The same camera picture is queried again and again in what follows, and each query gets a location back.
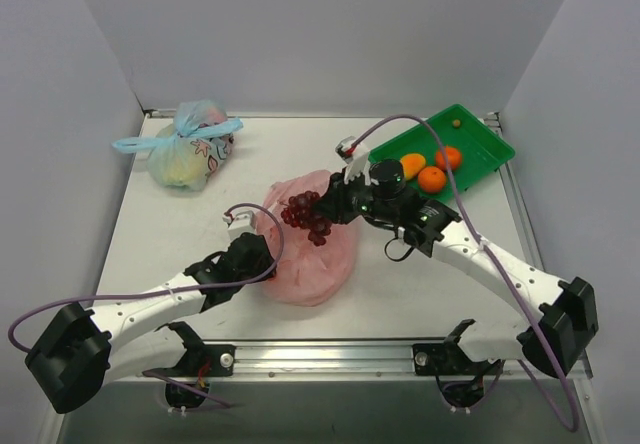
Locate yellow orange mango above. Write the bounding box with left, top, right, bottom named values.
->
left=400, top=153, right=427, bottom=181

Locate orange tangerine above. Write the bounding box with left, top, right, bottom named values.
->
left=416, top=166, right=447, bottom=194
left=434, top=146, right=464, bottom=172

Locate pink plastic bag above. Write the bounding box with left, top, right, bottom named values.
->
left=259, top=169, right=361, bottom=308

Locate dark red grape bunch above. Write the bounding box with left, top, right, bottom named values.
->
left=280, top=191, right=332, bottom=247

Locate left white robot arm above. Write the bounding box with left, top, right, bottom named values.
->
left=25, top=233, right=275, bottom=414

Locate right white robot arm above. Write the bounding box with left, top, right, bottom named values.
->
left=312, top=159, right=599, bottom=378

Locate blue tied plastic bag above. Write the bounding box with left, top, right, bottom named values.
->
left=112, top=100, right=243, bottom=191

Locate green plastic tray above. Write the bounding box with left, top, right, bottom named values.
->
left=369, top=104, right=515, bottom=192

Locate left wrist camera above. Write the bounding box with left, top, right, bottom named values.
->
left=222, top=211, right=256, bottom=241

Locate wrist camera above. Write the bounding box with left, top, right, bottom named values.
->
left=222, top=211, right=256, bottom=241
left=335, top=136, right=371, bottom=185

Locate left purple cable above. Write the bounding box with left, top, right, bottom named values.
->
left=7, top=202, right=287, bottom=410

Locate purple cable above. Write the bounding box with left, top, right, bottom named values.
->
left=7, top=202, right=287, bottom=410
left=349, top=113, right=581, bottom=433

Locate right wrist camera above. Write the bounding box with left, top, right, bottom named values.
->
left=335, top=136, right=371, bottom=185

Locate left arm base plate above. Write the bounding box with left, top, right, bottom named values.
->
left=150, top=343, right=236, bottom=379

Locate aluminium front rail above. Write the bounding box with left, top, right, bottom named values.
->
left=54, top=336, right=595, bottom=388

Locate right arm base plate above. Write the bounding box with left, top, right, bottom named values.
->
left=412, top=341, right=499, bottom=378

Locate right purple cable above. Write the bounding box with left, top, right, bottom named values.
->
left=349, top=113, right=581, bottom=433

